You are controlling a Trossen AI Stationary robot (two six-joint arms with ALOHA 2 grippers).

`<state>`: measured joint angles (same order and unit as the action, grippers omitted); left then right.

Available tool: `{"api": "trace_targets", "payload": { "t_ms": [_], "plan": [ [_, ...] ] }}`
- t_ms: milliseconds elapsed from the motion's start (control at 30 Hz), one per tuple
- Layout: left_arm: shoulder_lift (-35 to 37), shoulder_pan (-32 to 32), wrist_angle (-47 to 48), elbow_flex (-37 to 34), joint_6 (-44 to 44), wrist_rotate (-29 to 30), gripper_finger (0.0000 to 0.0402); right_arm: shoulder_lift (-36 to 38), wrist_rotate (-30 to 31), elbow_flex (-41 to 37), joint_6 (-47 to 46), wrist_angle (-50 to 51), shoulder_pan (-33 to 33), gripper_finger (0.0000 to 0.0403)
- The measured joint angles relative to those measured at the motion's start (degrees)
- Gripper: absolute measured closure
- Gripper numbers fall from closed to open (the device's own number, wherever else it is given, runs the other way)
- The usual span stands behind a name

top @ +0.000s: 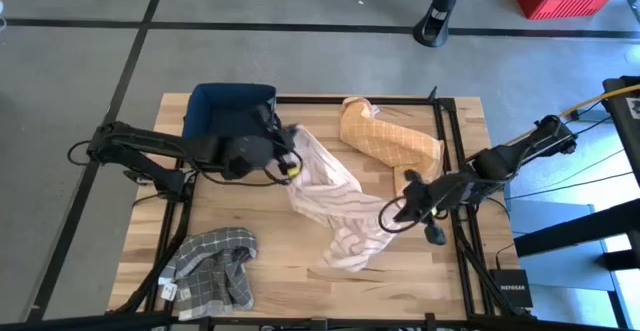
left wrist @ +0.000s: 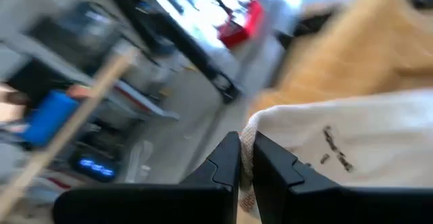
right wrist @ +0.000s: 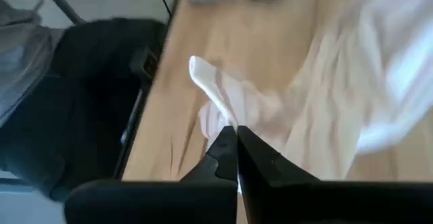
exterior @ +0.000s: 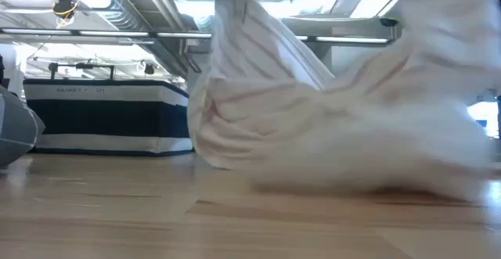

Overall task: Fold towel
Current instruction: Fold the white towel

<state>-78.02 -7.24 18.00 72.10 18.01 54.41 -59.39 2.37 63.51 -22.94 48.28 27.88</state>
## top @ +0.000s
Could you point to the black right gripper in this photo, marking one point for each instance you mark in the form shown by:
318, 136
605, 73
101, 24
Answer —
450, 191

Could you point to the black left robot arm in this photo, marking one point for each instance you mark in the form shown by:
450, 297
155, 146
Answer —
150, 143

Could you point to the grey plaid towel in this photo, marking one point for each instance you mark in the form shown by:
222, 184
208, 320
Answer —
210, 271

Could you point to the black aluminium table frame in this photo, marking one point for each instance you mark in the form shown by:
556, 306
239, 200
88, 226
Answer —
350, 100

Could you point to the black standing desk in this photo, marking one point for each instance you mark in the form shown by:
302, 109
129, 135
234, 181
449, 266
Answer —
620, 136

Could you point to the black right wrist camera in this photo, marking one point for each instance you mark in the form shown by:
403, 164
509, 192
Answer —
412, 196

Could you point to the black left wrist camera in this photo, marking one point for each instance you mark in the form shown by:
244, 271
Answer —
264, 117

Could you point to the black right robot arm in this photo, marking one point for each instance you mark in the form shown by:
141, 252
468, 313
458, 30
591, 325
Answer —
520, 153

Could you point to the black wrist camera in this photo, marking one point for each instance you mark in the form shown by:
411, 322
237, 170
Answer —
264, 117
412, 196

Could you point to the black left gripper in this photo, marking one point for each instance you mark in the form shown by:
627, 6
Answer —
250, 157

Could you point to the white towel with red stripes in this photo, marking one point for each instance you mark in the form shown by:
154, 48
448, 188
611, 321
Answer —
325, 191

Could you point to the black desk leg beam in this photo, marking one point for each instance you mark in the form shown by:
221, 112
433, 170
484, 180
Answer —
575, 228

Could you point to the black rig crossbar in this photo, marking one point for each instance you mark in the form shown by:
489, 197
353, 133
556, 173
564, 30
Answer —
320, 325

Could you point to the orange towel with white grid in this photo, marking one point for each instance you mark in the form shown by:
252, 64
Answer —
385, 141

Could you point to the black Netgear network switch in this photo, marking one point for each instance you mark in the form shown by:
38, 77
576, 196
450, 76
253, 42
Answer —
511, 288

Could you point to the navy fabric storage bin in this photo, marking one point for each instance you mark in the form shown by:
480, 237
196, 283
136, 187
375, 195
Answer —
220, 111

